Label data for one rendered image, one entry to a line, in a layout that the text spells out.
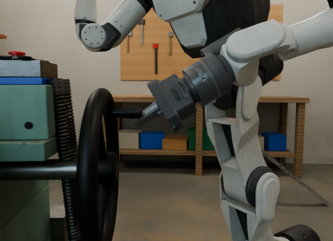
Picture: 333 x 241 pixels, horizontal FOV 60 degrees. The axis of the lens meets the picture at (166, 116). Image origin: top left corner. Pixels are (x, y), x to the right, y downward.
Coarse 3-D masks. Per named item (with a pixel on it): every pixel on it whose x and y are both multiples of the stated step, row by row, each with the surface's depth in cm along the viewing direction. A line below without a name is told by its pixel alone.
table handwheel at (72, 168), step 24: (96, 96) 45; (96, 120) 41; (96, 144) 39; (0, 168) 49; (24, 168) 50; (48, 168) 50; (72, 168) 50; (96, 168) 39; (96, 192) 39; (96, 216) 39; (96, 240) 40
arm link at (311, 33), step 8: (320, 16) 56; (328, 16) 55; (296, 24) 57; (304, 24) 56; (312, 24) 55; (320, 24) 55; (328, 24) 55; (296, 32) 56; (304, 32) 55; (312, 32) 55; (320, 32) 55; (328, 32) 55; (304, 40) 55; (312, 40) 56; (320, 40) 56; (328, 40) 56; (304, 48) 56; (312, 48) 57; (320, 48) 58
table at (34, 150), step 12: (0, 144) 45; (12, 144) 45; (24, 144) 45; (36, 144) 45; (48, 144) 47; (0, 156) 45; (12, 156) 45; (24, 156) 45; (36, 156) 45; (48, 156) 47
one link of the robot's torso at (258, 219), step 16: (272, 176) 95; (256, 192) 93; (272, 192) 94; (224, 208) 107; (240, 208) 100; (256, 208) 94; (272, 208) 95; (240, 224) 109; (256, 224) 94; (240, 240) 110; (256, 240) 100; (272, 240) 105
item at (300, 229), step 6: (288, 228) 126; (294, 228) 123; (300, 228) 123; (306, 228) 124; (276, 234) 123; (282, 234) 120; (288, 234) 118; (294, 234) 119; (300, 234) 119; (306, 234) 120; (312, 234) 121; (294, 240) 116; (300, 240) 116; (306, 240) 118; (312, 240) 119; (318, 240) 121
